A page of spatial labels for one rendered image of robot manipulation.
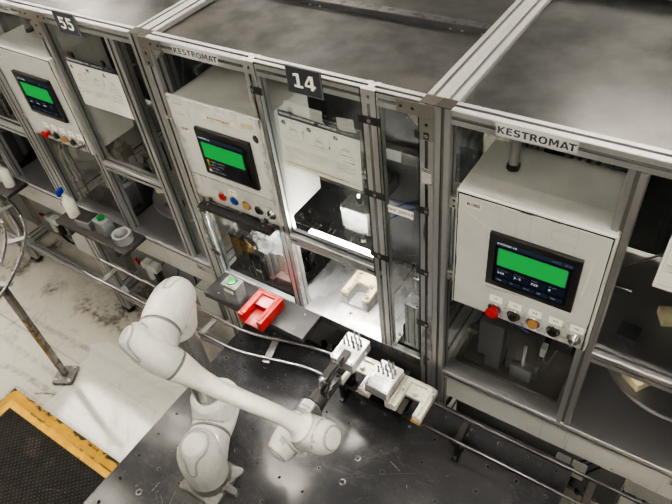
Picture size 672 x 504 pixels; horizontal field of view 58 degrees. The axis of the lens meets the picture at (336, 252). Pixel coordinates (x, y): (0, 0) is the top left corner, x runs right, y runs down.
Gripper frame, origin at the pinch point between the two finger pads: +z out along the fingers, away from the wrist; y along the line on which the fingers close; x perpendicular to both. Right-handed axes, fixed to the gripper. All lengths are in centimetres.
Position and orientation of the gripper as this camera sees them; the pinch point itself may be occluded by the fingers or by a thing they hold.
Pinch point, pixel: (344, 361)
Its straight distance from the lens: 224.1
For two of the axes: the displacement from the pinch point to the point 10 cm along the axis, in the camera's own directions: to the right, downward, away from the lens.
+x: -8.3, -3.3, 4.5
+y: -1.1, -6.9, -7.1
